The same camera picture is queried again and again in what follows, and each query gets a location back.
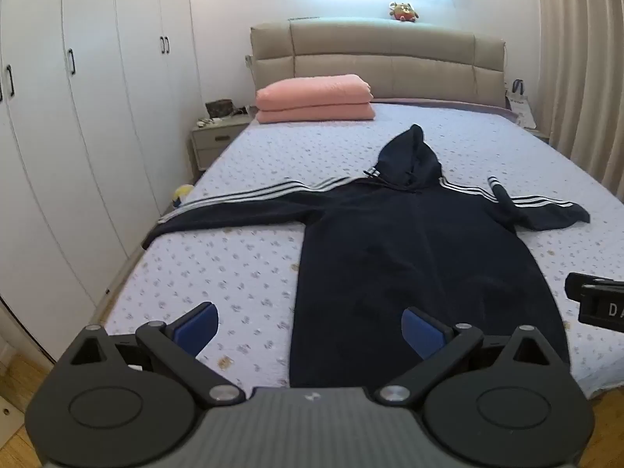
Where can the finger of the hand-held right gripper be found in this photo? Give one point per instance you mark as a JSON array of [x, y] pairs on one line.
[[574, 285]]

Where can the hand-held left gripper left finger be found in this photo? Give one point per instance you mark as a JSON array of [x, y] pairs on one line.
[[196, 327]]

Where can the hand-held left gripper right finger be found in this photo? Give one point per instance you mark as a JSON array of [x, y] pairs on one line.
[[422, 334]]

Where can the dark navy striped hoodie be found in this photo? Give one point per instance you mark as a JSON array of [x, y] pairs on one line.
[[414, 253]]

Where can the bed with floral sheet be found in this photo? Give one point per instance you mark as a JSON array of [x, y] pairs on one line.
[[234, 278]]

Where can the yellow ball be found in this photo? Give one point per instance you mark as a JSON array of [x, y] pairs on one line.
[[183, 195]]

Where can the pale green nightstand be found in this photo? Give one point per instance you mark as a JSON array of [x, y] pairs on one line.
[[214, 141]]

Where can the white shopping bag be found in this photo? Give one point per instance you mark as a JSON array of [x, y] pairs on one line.
[[520, 105]]

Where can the white wardrobe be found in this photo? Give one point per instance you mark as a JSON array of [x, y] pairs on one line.
[[73, 156]]

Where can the beige curtain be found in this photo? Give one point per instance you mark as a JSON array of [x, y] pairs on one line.
[[580, 58]]

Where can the pink folded blanket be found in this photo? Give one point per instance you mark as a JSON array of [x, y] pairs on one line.
[[314, 90], [317, 114]]

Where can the beige padded headboard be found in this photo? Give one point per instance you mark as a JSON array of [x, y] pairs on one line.
[[390, 58]]

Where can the brown plush toy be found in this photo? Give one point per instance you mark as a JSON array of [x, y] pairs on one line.
[[403, 11]]

